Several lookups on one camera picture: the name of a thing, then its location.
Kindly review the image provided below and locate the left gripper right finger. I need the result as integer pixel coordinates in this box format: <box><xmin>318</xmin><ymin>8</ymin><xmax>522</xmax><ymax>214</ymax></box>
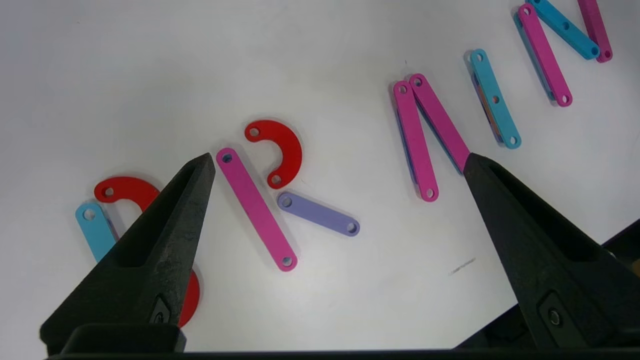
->
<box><xmin>462</xmin><ymin>152</ymin><xmax>640</xmax><ymax>351</ymax></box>

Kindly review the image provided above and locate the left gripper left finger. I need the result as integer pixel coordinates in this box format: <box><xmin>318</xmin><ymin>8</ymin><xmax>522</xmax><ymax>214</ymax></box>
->
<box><xmin>40</xmin><ymin>152</ymin><xmax>217</xmax><ymax>352</ymax></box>

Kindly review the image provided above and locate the long pink bar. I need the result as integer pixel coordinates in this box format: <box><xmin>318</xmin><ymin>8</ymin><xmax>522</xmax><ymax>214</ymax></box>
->
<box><xmin>577</xmin><ymin>0</ymin><xmax>614</xmax><ymax>63</ymax></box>
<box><xmin>409</xmin><ymin>73</ymin><xmax>472</xmax><ymax>176</ymax></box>
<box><xmin>216</xmin><ymin>147</ymin><xmax>299</xmax><ymax>272</ymax></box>
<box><xmin>392</xmin><ymin>80</ymin><xmax>440</xmax><ymax>203</ymax></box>

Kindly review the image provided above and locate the short purple bar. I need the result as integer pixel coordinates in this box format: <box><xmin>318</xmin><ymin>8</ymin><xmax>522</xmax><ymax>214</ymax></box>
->
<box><xmin>277</xmin><ymin>192</ymin><xmax>361</xmax><ymax>237</ymax></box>

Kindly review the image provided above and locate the small red arc piece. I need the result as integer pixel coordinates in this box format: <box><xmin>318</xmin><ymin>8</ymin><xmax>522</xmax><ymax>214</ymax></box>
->
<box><xmin>244</xmin><ymin>119</ymin><xmax>304</xmax><ymax>190</ymax></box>

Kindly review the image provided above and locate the short pink bar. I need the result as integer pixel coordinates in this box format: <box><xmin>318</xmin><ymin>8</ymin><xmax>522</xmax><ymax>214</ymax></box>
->
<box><xmin>516</xmin><ymin>2</ymin><xmax>574</xmax><ymax>107</ymax></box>

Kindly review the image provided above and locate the short blue bar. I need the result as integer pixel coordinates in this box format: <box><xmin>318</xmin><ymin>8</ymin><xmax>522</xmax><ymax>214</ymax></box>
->
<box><xmin>530</xmin><ymin>0</ymin><xmax>601</xmax><ymax>61</ymax></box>

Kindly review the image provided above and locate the large red arc piece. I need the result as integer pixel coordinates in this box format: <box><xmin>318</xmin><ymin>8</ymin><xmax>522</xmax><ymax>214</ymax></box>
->
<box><xmin>93</xmin><ymin>176</ymin><xmax>162</xmax><ymax>213</ymax></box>
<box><xmin>176</xmin><ymin>270</ymin><xmax>201</xmax><ymax>329</ymax></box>

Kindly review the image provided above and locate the long blue bar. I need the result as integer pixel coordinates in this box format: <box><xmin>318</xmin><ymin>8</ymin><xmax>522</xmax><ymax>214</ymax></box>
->
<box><xmin>469</xmin><ymin>48</ymin><xmax>522</xmax><ymax>150</ymax></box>
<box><xmin>75</xmin><ymin>201</ymin><xmax>119</xmax><ymax>263</ymax></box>

